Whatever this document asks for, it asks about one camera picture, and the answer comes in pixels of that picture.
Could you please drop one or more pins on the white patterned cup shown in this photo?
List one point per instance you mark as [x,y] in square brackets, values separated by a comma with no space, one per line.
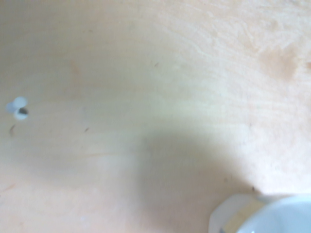
[279,218]

